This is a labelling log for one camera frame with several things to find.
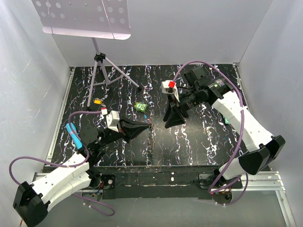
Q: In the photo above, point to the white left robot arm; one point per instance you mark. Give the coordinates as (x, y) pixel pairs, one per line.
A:
(34, 200)

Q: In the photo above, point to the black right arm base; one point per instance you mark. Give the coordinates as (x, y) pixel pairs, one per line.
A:
(221, 190)

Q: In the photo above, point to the cyan blue marker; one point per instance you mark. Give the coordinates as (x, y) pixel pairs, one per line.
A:
(71, 129)

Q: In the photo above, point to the white music stand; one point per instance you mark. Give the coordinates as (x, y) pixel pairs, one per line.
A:
(105, 19)

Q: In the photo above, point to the yellow key tag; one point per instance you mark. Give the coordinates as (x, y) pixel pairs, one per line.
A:
(97, 101)

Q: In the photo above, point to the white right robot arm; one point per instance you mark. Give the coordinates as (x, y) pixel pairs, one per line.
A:
(263, 147)

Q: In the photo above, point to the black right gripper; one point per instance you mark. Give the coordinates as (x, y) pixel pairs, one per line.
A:
(175, 118)

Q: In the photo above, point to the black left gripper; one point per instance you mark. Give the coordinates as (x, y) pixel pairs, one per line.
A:
(131, 129)

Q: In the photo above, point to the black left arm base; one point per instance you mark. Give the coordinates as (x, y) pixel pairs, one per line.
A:
(105, 183)

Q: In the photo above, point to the aluminium frame rail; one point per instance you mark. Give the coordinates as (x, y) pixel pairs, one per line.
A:
(60, 115)

